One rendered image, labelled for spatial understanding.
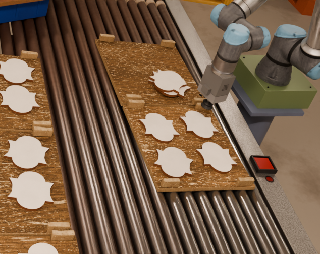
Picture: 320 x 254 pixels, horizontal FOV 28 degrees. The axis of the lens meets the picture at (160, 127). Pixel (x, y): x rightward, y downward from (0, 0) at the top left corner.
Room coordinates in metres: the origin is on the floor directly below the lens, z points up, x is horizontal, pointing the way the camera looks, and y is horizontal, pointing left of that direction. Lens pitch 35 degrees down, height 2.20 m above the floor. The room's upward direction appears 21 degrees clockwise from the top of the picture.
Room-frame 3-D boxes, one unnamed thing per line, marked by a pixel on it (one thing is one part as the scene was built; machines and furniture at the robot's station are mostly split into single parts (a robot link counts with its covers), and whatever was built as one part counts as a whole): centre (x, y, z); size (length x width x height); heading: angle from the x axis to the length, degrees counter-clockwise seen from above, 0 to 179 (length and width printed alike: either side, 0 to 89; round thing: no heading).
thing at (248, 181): (1.63, -0.32, 0.95); 0.06 x 0.02 x 0.03; 121
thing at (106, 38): (2.19, 0.32, 0.95); 0.06 x 0.02 x 0.03; 120
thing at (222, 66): (1.86, -0.12, 1.21); 0.08 x 0.08 x 0.05
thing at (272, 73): (2.36, -0.36, 1.01); 0.15 x 0.15 x 0.10
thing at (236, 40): (1.86, -0.13, 1.29); 0.09 x 0.08 x 0.11; 142
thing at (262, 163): (1.79, -0.38, 0.92); 0.06 x 0.06 x 0.01; 27
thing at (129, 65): (2.09, 0.11, 0.93); 0.41 x 0.35 x 0.02; 30
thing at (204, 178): (1.73, -0.11, 0.93); 0.41 x 0.35 x 0.02; 31
